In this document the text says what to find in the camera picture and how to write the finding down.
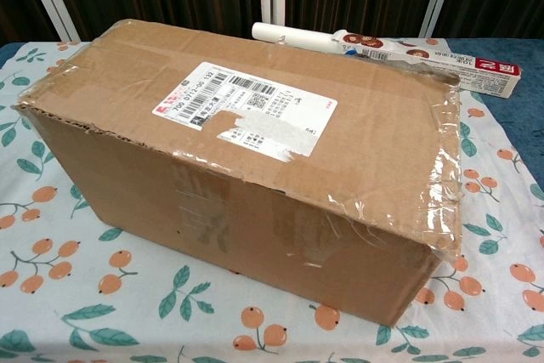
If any brown cardboard shipping box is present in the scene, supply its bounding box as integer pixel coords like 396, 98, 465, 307
11, 18, 464, 328

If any red white cling film box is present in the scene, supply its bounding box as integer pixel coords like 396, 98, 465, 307
335, 29, 522, 99

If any white cling film roll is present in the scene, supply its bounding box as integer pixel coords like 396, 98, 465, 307
250, 21, 341, 52

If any floral orange fruit tablecloth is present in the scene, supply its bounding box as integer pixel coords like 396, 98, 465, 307
0, 37, 544, 363

